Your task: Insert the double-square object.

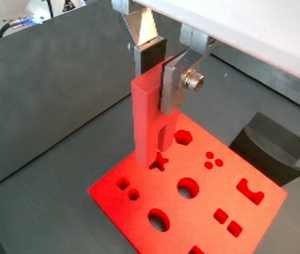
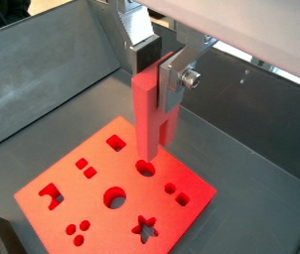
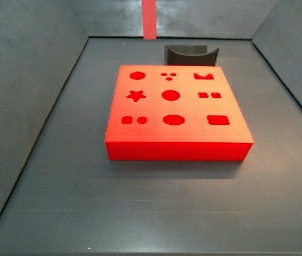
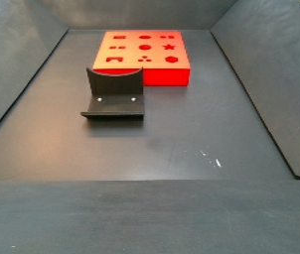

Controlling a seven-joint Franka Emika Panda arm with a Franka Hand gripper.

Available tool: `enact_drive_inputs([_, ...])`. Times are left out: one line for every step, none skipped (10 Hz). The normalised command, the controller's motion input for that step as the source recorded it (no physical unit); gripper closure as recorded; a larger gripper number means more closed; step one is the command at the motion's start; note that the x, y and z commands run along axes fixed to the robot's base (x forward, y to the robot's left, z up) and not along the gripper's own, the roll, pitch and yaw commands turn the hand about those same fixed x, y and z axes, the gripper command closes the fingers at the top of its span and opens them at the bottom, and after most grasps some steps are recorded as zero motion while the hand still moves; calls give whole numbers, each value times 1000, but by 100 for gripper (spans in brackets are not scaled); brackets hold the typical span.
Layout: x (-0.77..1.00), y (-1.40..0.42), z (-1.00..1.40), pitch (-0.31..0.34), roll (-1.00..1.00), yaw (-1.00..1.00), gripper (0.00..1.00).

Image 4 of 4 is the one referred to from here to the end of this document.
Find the black curved holder stand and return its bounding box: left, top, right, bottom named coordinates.
left=80, top=68, right=144, bottom=119

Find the red shape-sorter block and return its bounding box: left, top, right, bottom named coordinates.
left=91, top=30, right=191, bottom=86

